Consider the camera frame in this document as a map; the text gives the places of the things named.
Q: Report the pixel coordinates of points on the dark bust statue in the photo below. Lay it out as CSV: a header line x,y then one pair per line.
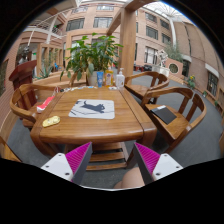
x,y
24,56

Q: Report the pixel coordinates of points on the black notebook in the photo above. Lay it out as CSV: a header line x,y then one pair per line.
x,y
164,115

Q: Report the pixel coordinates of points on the red and white bag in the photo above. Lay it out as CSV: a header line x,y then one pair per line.
x,y
45,104

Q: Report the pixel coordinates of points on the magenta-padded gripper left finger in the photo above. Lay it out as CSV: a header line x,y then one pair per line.
x,y
63,165

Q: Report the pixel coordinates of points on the dark red wooden pedestal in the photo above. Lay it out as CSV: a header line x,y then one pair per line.
x,y
23,75

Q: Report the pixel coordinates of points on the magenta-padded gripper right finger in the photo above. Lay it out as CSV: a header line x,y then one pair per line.
x,y
160,165

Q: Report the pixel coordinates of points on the green plant in white pot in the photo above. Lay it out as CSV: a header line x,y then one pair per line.
x,y
93,53

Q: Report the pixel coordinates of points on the grey cat-print mouse pad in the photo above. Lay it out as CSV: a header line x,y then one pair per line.
x,y
91,111

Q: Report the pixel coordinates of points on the yellow computer mouse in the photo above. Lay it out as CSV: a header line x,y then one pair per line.
x,y
51,121

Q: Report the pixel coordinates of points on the yellow bottle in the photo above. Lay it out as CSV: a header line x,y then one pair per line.
x,y
109,79

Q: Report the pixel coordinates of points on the wooden armchair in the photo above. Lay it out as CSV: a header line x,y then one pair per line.
x,y
71,80
173,130
21,101
138,90
6,151

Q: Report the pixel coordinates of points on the blue tube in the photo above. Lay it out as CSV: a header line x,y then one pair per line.
x,y
100,80

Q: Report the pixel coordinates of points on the yellow flowering plant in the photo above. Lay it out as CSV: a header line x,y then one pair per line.
x,y
191,82

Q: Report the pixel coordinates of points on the person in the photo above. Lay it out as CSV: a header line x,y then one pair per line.
x,y
131,178

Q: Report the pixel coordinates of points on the white pump bottle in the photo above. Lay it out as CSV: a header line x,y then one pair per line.
x,y
120,81

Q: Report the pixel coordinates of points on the small white packet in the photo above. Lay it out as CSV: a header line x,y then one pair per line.
x,y
113,88

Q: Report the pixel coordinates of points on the white sculpture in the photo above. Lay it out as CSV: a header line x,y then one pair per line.
x,y
161,59

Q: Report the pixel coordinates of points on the spiky green agave plant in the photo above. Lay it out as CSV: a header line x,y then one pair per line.
x,y
44,71

